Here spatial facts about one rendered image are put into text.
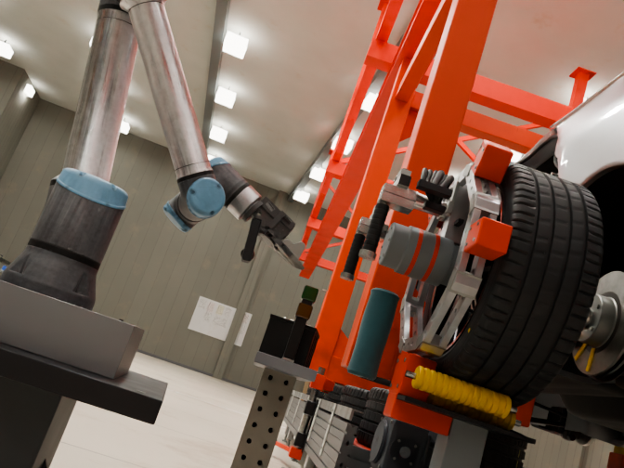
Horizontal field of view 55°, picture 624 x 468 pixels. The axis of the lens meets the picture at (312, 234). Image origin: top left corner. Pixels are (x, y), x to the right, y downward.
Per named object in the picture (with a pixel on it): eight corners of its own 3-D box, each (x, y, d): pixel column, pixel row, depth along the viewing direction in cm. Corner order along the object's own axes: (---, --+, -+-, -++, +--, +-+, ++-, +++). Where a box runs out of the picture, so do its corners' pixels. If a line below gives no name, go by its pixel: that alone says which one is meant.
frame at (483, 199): (462, 355, 139) (516, 147, 153) (435, 345, 139) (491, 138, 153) (405, 361, 192) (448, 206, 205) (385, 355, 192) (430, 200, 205)
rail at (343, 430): (357, 477, 212) (374, 415, 217) (331, 469, 212) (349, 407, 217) (301, 424, 451) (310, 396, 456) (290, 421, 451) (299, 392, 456)
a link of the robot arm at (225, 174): (190, 183, 165) (216, 161, 169) (223, 215, 165) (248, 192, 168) (193, 170, 156) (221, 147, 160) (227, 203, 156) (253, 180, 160)
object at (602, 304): (611, 396, 165) (661, 291, 159) (584, 387, 165) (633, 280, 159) (568, 353, 197) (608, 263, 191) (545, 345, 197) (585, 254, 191)
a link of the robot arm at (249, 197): (227, 204, 157) (226, 213, 166) (240, 217, 157) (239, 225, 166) (252, 181, 159) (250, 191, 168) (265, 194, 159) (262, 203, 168)
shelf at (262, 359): (314, 382, 160) (318, 370, 161) (253, 361, 160) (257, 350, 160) (302, 381, 202) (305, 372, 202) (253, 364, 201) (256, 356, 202)
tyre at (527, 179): (640, 262, 128) (570, 152, 185) (535, 226, 127) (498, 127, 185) (501, 461, 160) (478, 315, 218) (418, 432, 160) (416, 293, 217)
